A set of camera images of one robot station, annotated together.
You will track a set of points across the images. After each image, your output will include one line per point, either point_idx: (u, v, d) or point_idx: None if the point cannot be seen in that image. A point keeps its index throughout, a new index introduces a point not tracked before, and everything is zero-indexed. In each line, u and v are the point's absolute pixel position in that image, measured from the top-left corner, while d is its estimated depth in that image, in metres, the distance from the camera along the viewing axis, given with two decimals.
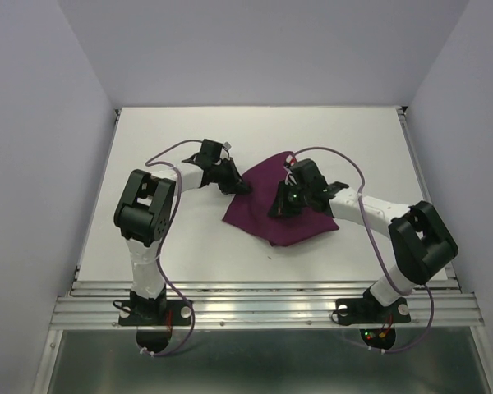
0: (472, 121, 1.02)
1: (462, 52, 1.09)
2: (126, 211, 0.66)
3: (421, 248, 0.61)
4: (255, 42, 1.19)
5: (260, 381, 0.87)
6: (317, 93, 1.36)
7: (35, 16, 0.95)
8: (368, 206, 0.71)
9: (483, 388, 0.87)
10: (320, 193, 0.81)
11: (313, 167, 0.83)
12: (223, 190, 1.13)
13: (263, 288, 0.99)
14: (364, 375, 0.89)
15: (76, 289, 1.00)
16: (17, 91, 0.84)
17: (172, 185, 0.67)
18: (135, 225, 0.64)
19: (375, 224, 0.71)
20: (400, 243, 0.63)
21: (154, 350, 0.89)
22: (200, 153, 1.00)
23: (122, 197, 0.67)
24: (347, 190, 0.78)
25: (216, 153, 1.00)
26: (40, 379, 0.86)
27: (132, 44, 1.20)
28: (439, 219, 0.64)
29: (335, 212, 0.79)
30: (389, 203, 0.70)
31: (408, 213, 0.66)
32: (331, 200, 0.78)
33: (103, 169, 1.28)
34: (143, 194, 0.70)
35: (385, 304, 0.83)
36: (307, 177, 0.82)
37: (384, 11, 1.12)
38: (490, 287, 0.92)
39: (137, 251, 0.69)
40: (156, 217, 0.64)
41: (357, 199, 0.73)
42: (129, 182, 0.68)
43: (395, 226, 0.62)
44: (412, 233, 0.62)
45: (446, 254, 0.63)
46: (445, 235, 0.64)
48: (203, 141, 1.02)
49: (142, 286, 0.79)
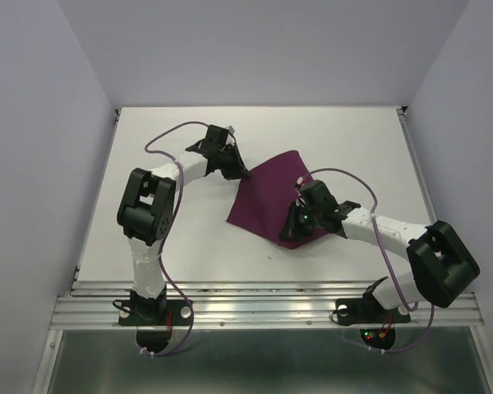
0: (472, 121, 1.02)
1: (462, 51, 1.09)
2: (128, 211, 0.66)
3: (441, 272, 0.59)
4: (255, 43, 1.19)
5: (260, 381, 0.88)
6: (317, 93, 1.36)
7: (35, 16, 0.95)
8: (383, 227, 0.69)
9: (483, 388, 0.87)
10: (332, 214, 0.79)
11: (323, 187, 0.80)
12: (226, 177, 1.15)
13: (263, 288, 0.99)
14: (364, 375, 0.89)
15: (76, 289, 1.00)
16: (18, 92, 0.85)
17: (172, 185, 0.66)
18: (137, 226, 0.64)
19: (389, 245, 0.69)
20: (419, 266, 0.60)
21: (154, 350, 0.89)
22: (205, 139, 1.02)
23: (123, 197, 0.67)
24: (361, 209, 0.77)
25: (222, 139, 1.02)
26: (39, 379, 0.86)
27: (132, 44, 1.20)
28: (459, 240, 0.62)
29: (348, 232, 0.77)
30: (406, 225, 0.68)
31: (426, 234, 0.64)
32: (343, 221, 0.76)
33: (103, 169, 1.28)
34: (145, 192, 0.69)
35: (387, 308, 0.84)
36: (318, 199, 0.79)
37: (385, 11, 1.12)
38: (490, 287, 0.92)
39: (140, 251, 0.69)
40: (158, 218, 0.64)
41: (370, 219, 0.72)
42: (129, 182, 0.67)
43: (415, 249, 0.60)
44: (431, 256, 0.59)
45: (467, 277, 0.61)
46: (467, 256, 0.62)
48: (209, 128, 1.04)
49: (144, 286, 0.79)
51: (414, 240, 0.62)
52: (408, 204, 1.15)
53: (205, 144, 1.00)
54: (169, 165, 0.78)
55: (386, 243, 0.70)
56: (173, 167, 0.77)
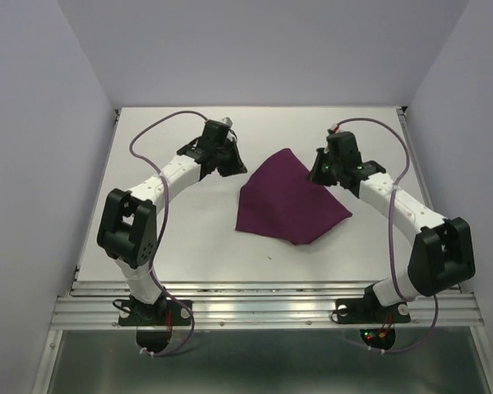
0: (472, 121, 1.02)
1: (462, 50, 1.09)
2: (108, 236, 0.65)
3: (440, 263, 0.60)
4: (255, 43, 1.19)
5: (260, 381, 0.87)
6: (316, 93, 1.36)
7: (35, 16, 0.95)
8: (400, 204, 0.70)
9: (483, 388, 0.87)
10: (352, 171, 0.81)
11: (351, 140, 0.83)
12: (220, 172, 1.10)
13: (263, 288, 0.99)
14: (364, 375, 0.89)
15: (76, 289, 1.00)
16: (18, 93, 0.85)
17: (150, 210, 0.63)
18: (119, 251, 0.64)
19: (399, 221, 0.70)
20: (421, 252, 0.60)
21: (154, 350, 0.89)
22: (203, 137, 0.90)
23: (102, 222, 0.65)
24: (384, 176, 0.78)
25: (220, 137, 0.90)
26: (39, 379, 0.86)
27: (132, 44, 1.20)
28: (470, 240, 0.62)
29: (362, 192, 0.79)
30: (424, 208, 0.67)
31: (440, 226, 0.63)
32: (362, 181, 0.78)
33: (103, 169, 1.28)
34: (127, 212, 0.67)
35: (384, 304, 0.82)
36: (342, 151, 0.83)
37: (384, 11, 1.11)
38: (490, 287, 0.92)
39: (128, 271, 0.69)
40: (137, 245, 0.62)
41: (390, 190, 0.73)
42: (106, 207, 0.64)
43: (423, 238, 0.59)
44: (438, 247, 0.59)
45: (461, 277, 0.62)
46: (467, 258, 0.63)
48: (206, 122, 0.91)
49: (139, 294, 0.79)
51: (426, 228, 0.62)
52: None
53: (200, 144, 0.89)
54: (152, 180, 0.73)
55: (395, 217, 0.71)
56: (156, 182, 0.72)
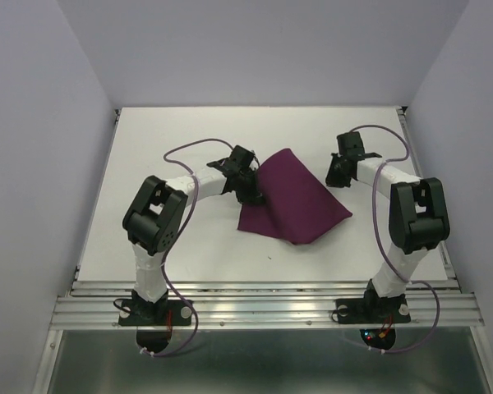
0: (472, 121, 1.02)
1: (462, 51, 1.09)
2: (134, 217, 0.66)
3: (410, 211, 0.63)
4: (255, 43, 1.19)
5: (260, 381, 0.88)
6: (316, 93, 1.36)
7: (35, 16, 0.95)
8: (384, 172, 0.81)
9: (483, 388, 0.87)
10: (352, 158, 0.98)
11: (357, 137, 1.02)
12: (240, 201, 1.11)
13: (263, 288, 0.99)
14: (364, 374, 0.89)
15: (76, 289, 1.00)
16: (18, 93, 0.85)
17: (183, 199, 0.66)
18: (140, 234, 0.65)
19: (383, 186, 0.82)
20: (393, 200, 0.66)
21: (154, 350, 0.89)
22: (229, 159, 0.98)
23: (132, 203, 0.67)
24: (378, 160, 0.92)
25: (246, 160, 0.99)
26: (39, 379, 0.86)
27: (132, 45, 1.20)
28: (443, 198, 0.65)
29: (358, 171, 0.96)
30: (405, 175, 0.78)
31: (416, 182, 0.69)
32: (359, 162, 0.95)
33: (103, 169, 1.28)
34: (156, 200, 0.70)
35: (382, 295, 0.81)
36: (347, 144, 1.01)
37: (384, 11, 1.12)
38: (490, 288, 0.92)
39: (143, 258, 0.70)
40: (163, 229, 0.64)
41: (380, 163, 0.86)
42: (141, 190, 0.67)
43: (395, 187, 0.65)
44: (408, 195, 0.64)
45: (435, 230, 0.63)
46: (441, 214, 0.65)
48: (234, 148, 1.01)
49: (144, 288, 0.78)
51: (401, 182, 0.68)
52: None
53: (228, 162, 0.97)
54: (186, 178, 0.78)
55: (381, 184, 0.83)
56: (189, 180, 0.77)
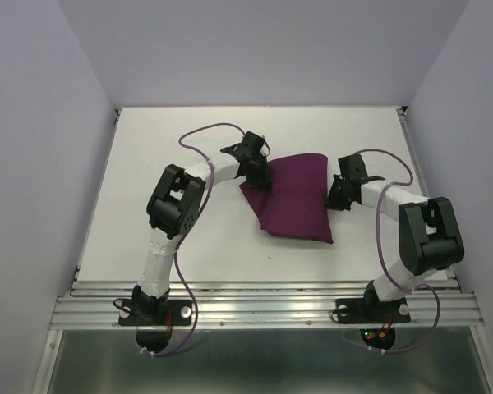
0: (472, 121, 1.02)
1: (462, 51, 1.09)
2: (157, 202, 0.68)
3: (421, 234, 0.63)
4: (255, 43, 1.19)
5: (260, 381, 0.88)
6: (317, 93, 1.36)
7: (35, 16, 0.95)
8: (390, 194, 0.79)
9: (483, 387, 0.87)
10: (356, 180, 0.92)
11: (358, 159, 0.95)
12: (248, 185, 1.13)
13: (263, 288, 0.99)
14: (364, 375, 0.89)
15: (76, 289, 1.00)
16: (18, 92, 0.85)
17: (202, 185, 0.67)
18: (163, 217, 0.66)
19: (390, 208, 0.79)
20: (403, 222, 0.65)
21: (154, 350, 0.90)
22: (241, 144, 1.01)
23: (154, 189, 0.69)
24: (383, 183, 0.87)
25: (256, 145, 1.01)
26: (39, 379, 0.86)
27: (132, 44, 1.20)
28: (453, 217, 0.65)
29: (363, 193, 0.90)
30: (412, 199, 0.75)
31: (425, 204, 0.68)
32: (363, 186, 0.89)
33: (103, 169, 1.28)
34: (176, 186, 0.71)
35: (382, 299, 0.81)
36: (350, 166, 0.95)
37: (384, 11, 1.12)
38: (490, 287, 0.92)
39: (161, 243, 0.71)
40: (185, 213, 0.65)
41: (384, 185, 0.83)
42: (163, 176, 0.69)
43: (404, 208, 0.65)
44: (417, 216, 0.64)
45: (447, 252, 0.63)
46: (453, 234, 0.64)
48: (246, 134, 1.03)
49: (150, 281, 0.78)
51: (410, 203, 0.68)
52: None
53: (239, 148, 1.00)
54: (202, 165, 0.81)
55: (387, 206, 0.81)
56: (205, 167, 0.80)
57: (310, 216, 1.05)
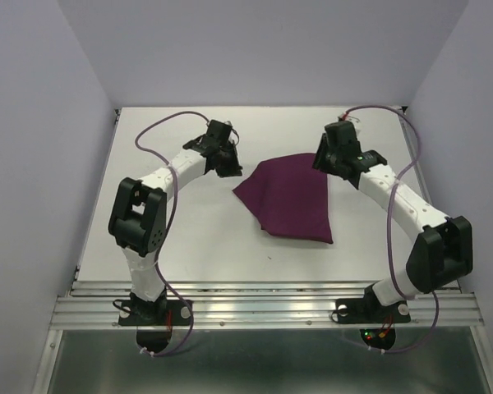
0: (473, 121, 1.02)
1: (462, 50, 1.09)
2: (119, 222, 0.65)
3: (439, 264, 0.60)
4: (255, 43, 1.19)
5: (260, 381, 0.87)
6: (317, 93, 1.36)
7: (35, 16, 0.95)
8: (400, 199, 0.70)
9: (484, 388, 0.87)
10: (352, 161, 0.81)
11: (350, 130, 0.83)
12: (220, 174, 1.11)
13: (263, 288, 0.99)
14: (364, 375, 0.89)
15: (76, 289, 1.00)
16: (18, 92, 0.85)
17: (162, 197, 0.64)
18: (129, 237, 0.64)
19: (399, 214, 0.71)
20: (423, 253, 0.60)
21: (154, 350, 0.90)
22: (207, 136, 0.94)
23: (113, 208, 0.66)
24: (381, 167, 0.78)
25: (223, 135, 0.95)
26: (39, 379, 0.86)
27: (132, 44, 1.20)
28: (470, 239, 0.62)
29: (362, 182, 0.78)
30: (425, 204, 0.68)
31: (442, 225, 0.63)
32: (362, 174, 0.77)
33: (103, 169, 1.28)
34: (136, 200, 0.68)
35: (384, 304, 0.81)
36: (342, 139, 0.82)
37: (384, 11, 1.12)
38: (490, 288, 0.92)
39: (135, 260, 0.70)
40: (149, 231, 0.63)
41: (391, 184, 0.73)
42: (118, 193, 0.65)
43: (424, 238, 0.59)
44: (439, 249, 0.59)
45: (456, 272, 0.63)
46: (467, 256, 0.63)
48: (209, 123, 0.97)
49: (141, 290, 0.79)
51: (428, 228, 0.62)
52: None
53: (205, 139, 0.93)
54: (162, 171, 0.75)
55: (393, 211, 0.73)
56: (166, 173, 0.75)
57: (308, 217, 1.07)
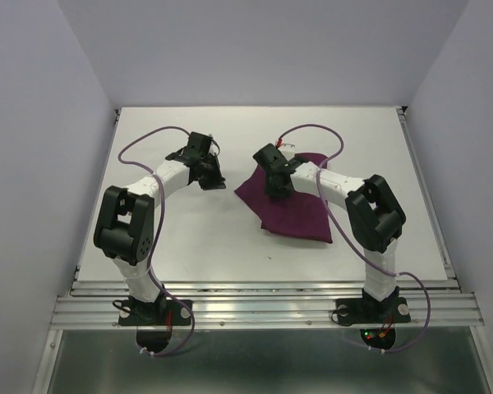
0: (472, 121, 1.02)
1: (462, 50, 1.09)
2: (105, 232, 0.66)
3: (374, 219, 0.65)
4: (255, 42, 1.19)
5: (260, 382, 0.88)
6: (317, 93, 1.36)
7: (35, 16, 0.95)
8: (325, 181, 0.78)
9: (483, 387, 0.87)
10: (281, 169, 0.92)
11: (273, 149, 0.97)
12: (203, 186, 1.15)
13: (263, 288, 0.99)
14: (364, 375, 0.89)
15: (76, 289, 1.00)
16: (18, 93, 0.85)
17: (148, 205, 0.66)
18: (117, 248, 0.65)
19: (331, 196, 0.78)
20: (357, 217, 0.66)
21: (154, 350, 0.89)
22: (188, 148, 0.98)
23: (99, 218, 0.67)
24: (307, 164, 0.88)
25: (205, 146, 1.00)
26: (39, 379, 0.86)
27: (132, 44, 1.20)
28: (390, 190, 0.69)
29: (295, 183, 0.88)
30: (347, 178, 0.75)
31: (362, 186, 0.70)
32: (292, 175, 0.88)
33: (102, 168, 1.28)
34: (122, 210, 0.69)
35: (380, 299, 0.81)
36: (268, 158, 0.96)
37: (384, 11, 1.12)
38: (490, 288, 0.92)
39: (126, 268, 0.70)
40: (136, 240, 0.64)
41: (315, 173, 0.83)
42: (104, 203, 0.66)
43: (352, 200, 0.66)
44: (366, 208, 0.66)
45: (394, 222, 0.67)
46: (396, 206, 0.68)
48: (190, 135, 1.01)
49: (139, 293, 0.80)
51: (352, 192, 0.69)
52: (408, 205, 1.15)
53: (186, 152, 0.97)
54: (147, 179, 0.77)
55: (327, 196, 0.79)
56: (152, 180, 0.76)
57: (306, 218, 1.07)
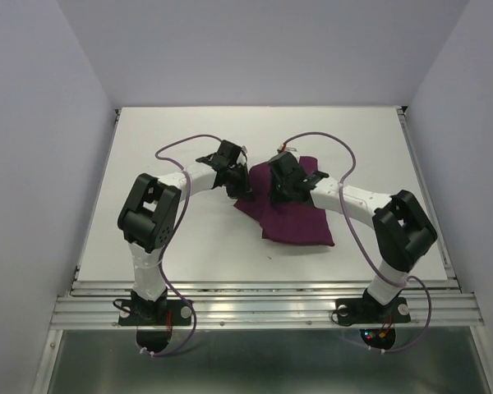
0: (472, 121, 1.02)
1: (462, 50, 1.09)
2: (130, 215, 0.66)
3: (403, 237, 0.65)
4: (255, 42, 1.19)
5: (260, 381, 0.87)
6: (316, 93, 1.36)
7: (35, 16, 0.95)
8: (349, 197, 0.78)
9: (483, 387, 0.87)
10: (301, 185, 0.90)
11: (290, 158, 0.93)
12: (229, 195, 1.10)
13: (263, 288, 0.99)
14: (364, 375, 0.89)
15: (76, 289, 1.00)
16: (18, 93, 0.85)
17: (176, 194, 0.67)
18: (137, 231, 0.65)
19: (356, 213, 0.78)
20: (385, 235, 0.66)
21: (154, 350, 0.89)
22: (217, 154, 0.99)
23: (126, 201, 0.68)
24: (328, 180, 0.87)
25: (233, 154, 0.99)
26: (39, 378, 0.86)
27: (132, 44, 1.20)
28: (419, 207, 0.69)
29: (315, 199, 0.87)
30: (371, 194, 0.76)
31: (390, 203, 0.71)
32: (312, 191, 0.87)
33: (102, 168, 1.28)
34: (149, 199, 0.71)
35: (384, 303, 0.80)
36: (286, 168, 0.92)
37: (384, 11, 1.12)
38: (490, 288, 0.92)
39: (140, 257, 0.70)
40: (158, 225, 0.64)
41: (337, 190, 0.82)
42: (135, 187, 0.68)
43: (380, 218, 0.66)
44: (396, 226, 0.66)
45: (424, 240, 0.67)
46: (426, 223, 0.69)
48: (222, 142, 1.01)
49: (143, 288, 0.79)
51: (380, 210, 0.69)
52: None
53: (215, 158, 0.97)
54: (176, 174, 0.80)
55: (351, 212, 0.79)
56: (180, 176, 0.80)
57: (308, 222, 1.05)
